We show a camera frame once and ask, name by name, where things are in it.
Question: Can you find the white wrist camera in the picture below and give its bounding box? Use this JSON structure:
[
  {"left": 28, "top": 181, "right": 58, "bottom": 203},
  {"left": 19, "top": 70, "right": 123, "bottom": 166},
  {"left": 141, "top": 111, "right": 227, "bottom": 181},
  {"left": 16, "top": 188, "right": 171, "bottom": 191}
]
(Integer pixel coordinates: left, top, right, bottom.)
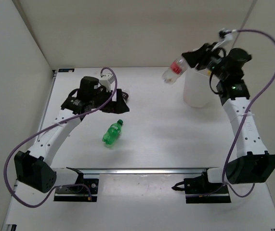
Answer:
[
  {"left": 99, "top": 74, "right": 115, "bottom": 91},
  {"left": 212, "top": 28, "right": 237, "bottom": 51}
]

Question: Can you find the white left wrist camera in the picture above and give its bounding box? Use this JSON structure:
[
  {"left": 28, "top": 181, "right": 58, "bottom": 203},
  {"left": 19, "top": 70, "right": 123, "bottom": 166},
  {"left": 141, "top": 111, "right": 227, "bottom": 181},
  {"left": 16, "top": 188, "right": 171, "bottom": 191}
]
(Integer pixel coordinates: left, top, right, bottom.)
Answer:
[{"left": 99, "top": 74, "right": 115, "bottom": 91}]

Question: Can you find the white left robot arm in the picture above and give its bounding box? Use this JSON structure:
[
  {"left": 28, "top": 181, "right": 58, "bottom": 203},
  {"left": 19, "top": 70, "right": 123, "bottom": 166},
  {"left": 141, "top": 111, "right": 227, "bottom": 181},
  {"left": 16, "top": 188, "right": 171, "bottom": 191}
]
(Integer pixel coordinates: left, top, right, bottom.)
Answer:
[{"left": 14, "top": 74, "right": 130, "bottom": 193}]

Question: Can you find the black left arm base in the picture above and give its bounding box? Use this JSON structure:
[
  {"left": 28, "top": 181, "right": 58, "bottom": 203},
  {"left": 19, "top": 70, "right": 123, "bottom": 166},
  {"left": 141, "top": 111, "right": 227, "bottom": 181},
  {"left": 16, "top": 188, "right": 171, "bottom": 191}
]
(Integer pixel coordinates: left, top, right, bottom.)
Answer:
[{"left": 53, "top": 168, "right": 99, "bottom": 203}]

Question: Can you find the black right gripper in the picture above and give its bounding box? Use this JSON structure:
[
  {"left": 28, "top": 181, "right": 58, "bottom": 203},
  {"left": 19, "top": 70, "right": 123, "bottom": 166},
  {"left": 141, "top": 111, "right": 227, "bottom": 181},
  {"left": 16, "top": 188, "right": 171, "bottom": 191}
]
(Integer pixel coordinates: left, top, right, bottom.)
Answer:
[{"left": 183, "top": 43, "right": 229, "bottom": 81}]

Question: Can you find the green plastic bottle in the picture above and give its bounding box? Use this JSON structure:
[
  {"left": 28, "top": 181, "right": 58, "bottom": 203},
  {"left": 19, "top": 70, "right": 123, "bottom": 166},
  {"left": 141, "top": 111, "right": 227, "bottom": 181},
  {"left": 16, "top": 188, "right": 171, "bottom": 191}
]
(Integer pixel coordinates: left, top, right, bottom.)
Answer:
[{"left": 102, "top": 119, "right": 123, "bottom": 146}]

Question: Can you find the silver aluminium front rail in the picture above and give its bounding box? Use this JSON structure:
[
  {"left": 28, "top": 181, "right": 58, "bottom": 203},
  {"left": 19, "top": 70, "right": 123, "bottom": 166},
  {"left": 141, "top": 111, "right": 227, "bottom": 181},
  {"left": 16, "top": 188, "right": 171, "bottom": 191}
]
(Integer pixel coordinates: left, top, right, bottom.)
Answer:
[{"left": 79, "top": 168, "right": 206, "bottom": 175}]

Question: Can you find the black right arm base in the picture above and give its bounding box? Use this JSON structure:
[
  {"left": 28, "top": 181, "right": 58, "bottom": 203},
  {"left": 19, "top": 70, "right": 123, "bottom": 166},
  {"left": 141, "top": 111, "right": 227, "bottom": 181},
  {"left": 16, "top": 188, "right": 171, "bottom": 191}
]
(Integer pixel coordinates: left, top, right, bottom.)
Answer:
[{"left": 172, "top": 171, "right": 231, "bottom": 204}]

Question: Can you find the white octagonal plastic bin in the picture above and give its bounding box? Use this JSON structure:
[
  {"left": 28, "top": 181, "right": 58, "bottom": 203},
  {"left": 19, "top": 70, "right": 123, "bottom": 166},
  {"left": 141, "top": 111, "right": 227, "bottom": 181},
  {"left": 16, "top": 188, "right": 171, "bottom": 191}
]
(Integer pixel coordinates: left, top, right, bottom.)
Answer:
[{"left": 183, "top": 69, "right": 217, "bottom": 108}]

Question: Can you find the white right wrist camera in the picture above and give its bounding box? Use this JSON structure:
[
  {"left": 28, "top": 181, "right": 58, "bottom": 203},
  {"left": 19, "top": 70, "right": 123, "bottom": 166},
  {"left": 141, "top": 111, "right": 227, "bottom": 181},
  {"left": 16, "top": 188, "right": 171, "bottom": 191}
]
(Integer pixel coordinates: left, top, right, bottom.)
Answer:
[{"left": 212, "top": 28, "right": 237, "bottom": 51}]

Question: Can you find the black label clear bottle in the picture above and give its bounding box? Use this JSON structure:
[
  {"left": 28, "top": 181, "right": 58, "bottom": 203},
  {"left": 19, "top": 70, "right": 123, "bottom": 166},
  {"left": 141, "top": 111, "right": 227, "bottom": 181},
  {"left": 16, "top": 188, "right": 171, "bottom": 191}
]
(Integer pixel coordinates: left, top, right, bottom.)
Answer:
[{"left": 122, "top": 89, "right": 130, "bottom": 103}]

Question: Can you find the red label clear bottle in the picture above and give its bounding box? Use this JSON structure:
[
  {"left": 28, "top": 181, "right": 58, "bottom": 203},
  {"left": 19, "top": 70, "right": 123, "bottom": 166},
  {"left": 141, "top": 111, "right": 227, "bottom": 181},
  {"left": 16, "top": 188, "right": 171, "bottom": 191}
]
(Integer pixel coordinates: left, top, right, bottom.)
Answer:
[{"left": 162, "top": 56, "right": 189, "bottom": 84}]

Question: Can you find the dark label sticker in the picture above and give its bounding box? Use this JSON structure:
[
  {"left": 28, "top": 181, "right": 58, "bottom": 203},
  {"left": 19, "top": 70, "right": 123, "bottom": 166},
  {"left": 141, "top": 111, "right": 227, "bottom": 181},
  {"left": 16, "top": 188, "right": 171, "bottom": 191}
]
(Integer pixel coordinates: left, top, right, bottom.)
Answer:
[{"left": 58, "top": 68, "right": 75, "bottom": 73}]

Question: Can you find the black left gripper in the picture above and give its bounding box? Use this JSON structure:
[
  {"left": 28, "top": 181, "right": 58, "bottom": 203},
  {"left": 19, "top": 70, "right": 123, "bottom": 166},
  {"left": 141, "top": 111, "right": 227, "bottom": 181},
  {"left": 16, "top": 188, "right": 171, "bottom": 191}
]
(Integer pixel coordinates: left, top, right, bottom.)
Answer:
[{"left": 89, "top": 88, "right": 129, "bottom": 114}]

